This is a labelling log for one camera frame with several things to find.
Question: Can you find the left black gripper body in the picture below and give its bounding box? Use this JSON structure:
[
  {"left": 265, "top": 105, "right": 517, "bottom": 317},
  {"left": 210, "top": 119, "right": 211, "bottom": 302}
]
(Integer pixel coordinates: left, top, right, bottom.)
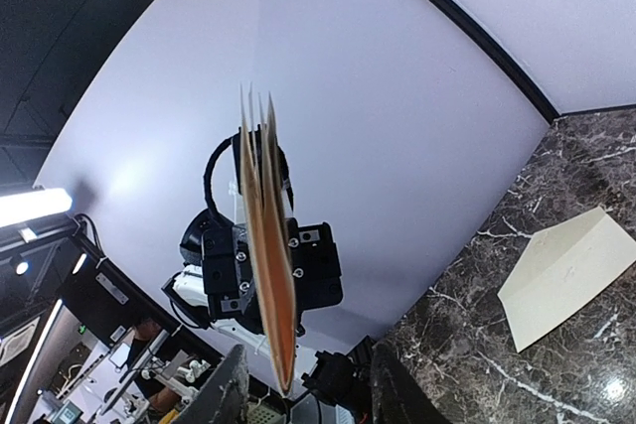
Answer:
[{"left": 201, "top": 218, "right": 343, "bottom": 335}]

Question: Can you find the beige lined letter sheet front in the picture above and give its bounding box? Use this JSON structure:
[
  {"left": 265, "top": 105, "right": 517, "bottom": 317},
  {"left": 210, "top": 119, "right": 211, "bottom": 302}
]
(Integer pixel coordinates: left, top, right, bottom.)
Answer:
[{"left": 239, "top": 90, "right": 297, "bottom": 396}]

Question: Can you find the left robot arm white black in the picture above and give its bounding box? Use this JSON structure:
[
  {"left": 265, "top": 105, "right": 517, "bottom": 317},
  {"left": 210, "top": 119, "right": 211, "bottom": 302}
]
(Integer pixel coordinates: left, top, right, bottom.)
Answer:
[{"left": 163, "top": 212, "right": 343, "bottom": 335}]

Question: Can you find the left black frame post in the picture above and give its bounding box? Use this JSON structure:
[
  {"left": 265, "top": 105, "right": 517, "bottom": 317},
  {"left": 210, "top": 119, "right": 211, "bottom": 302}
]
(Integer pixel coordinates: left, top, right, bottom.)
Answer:
[{"left": 427, "top": 0, "right": 559, "bottom": 124}]

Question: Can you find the cream paper envelope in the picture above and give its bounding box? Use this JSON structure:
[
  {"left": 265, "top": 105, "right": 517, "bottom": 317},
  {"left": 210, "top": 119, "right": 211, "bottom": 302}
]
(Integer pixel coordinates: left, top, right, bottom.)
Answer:
[{"left": 498, "top": 207, "right": 635, "bottom": 352}]

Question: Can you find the white led light bar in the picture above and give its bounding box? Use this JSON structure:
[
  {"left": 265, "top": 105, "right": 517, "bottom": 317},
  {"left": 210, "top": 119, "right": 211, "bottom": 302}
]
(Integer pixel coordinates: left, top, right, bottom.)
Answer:
[{"left": 0, "top": 188, "right": 73, "bottom": 227}]

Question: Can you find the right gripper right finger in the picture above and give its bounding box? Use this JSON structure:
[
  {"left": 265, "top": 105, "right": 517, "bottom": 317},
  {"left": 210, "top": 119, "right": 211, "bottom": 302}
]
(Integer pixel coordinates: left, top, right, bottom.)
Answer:
[{"left": 370, "top": 343, "right": 450, "bottom": 424}]

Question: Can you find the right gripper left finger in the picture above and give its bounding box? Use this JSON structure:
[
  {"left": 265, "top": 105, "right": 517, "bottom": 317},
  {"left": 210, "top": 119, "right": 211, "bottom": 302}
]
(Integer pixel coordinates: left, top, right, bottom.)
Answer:
[{"left": 176, "top": 345, "right": 248, "bottom": 424}]

